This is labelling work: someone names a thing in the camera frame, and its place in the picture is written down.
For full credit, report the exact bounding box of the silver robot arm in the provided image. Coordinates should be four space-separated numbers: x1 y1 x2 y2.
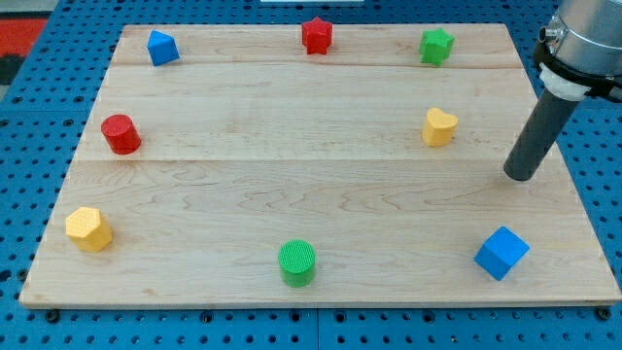
534 0 621 103

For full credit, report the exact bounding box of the blue cube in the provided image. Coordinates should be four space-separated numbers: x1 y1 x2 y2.
474 227 531 281

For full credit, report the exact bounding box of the yellow hexagon block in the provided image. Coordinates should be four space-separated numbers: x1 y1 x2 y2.
65 207 114 253

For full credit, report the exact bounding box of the wooden board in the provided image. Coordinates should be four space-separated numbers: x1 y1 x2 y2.
20 24 621 309

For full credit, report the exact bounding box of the green cylinder block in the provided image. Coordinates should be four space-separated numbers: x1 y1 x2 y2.
278 239 316 288

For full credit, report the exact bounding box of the yellow heart block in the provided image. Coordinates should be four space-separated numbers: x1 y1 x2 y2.
422 107 459 147

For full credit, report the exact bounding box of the red star block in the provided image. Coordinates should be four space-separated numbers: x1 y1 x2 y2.
301 17 333 55

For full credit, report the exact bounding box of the green star block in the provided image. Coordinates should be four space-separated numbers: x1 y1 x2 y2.
419 27 455 66

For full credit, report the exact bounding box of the red cylinder block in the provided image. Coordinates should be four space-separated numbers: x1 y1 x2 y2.
100 114 142 155

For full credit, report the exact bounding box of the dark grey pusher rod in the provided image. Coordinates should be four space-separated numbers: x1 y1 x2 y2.
503 89 579 182

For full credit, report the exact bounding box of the red and black mat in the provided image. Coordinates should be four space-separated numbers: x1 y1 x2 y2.
1 11 51 87

